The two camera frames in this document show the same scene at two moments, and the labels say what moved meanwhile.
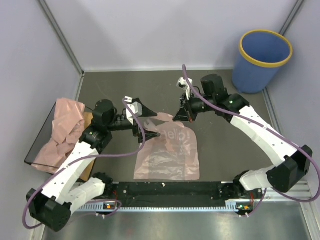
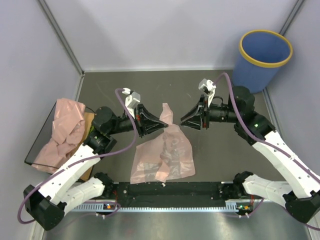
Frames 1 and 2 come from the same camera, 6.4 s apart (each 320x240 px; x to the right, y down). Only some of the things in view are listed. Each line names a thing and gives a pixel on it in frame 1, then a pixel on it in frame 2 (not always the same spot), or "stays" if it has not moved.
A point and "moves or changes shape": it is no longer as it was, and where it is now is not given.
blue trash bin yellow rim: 261,53 stays
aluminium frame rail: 287,215 stays
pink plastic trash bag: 172,156 moves or changes shape
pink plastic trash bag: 67,131 stays
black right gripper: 185,103 to 193,119
